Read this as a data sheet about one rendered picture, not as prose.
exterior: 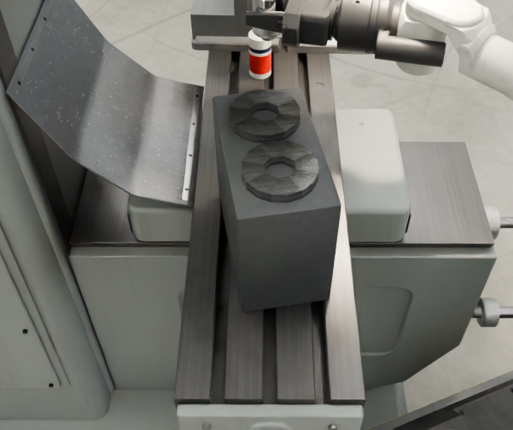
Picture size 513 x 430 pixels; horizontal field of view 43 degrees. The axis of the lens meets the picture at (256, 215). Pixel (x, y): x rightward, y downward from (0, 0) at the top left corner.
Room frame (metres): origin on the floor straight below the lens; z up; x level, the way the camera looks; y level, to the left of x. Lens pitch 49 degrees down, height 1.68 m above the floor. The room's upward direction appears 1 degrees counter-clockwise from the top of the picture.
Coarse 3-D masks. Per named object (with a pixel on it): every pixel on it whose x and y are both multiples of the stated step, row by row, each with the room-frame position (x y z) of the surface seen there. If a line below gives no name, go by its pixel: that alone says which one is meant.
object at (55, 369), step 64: (0, 0) 0.83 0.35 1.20; (0, 64) 0.75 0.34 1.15; (0, 128) 0.73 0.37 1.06; (0, 192) 0.71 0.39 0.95; (64, 192) 0.83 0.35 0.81; (0, 256) 0.69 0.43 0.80; (64, 256) 0.74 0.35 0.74; (0, 320) 0.69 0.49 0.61; (64, 320) 0.70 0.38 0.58; (0, 384) 0.68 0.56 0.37; (64, 384) 0.68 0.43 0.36
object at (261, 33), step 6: (252, 0) 0.89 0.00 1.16; (252, 6) 0.89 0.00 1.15; (258, 6) 0.87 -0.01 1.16; (264, 6) 0.87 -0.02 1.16; (270, 6) 0.87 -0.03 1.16; (276, 6) 0.87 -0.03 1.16; (282, 6) 0.88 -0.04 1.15; (258, 30) 0.87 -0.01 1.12; (264, 30) 0.87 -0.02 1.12; (258, 36) 0.87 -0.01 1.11; (264, 36) 0.87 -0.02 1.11; (270, 36) 0.87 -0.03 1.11; (276, 36) 0.87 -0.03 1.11
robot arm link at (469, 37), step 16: (416, 0) 0.82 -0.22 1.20; (432, 0) 0.82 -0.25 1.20; (448, 0) 0.82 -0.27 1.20; (464, 0) 0.81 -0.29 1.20; (416, 16) 0.81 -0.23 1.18; (432, 16) 0.79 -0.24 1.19; (448, 16) 0.78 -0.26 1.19; (464, 16) 0.78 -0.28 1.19; (480, 16) 0.78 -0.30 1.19; (448, 32) 0.77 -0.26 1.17; (464, 32) 0.76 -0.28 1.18; (480, 32) 0.76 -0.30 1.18; (496, 32) 0.78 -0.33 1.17; (464, 48) 0.75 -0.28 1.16; (480, 48) 0.75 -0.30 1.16; (464, 64) 0.75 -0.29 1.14
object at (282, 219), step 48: (240, 96) 0.67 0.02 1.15; (288, 96) 0.67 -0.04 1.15; (240, 144) 0.59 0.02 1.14; (288, 144) 0.58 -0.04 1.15; (240, 192) 0.51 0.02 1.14; (288, 192) 0.50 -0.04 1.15; (336, 192) 0.51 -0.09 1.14; (240, 240) 0.47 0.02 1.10; (288, 240) 0.48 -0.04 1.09; (336, 240) 0.49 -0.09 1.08; (240, 288) 0.48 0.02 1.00; (288, 288) 0.48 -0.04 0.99
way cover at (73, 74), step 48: (48, 0) 0.99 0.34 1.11; (48, 48) 0.89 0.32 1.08; (96, 48) 1.01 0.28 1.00; (48, 96) 0.80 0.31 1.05; (96, 96) 0.90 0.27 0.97; (144, 96) 0.98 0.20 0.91; (192, 96) 1.01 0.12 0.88; (96, 144) 0.80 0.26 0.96; (144, 144) 0.86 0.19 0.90; (192, 144) 0.88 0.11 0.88; (144, 192) 0.75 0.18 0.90; (192, 192) 0.76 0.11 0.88
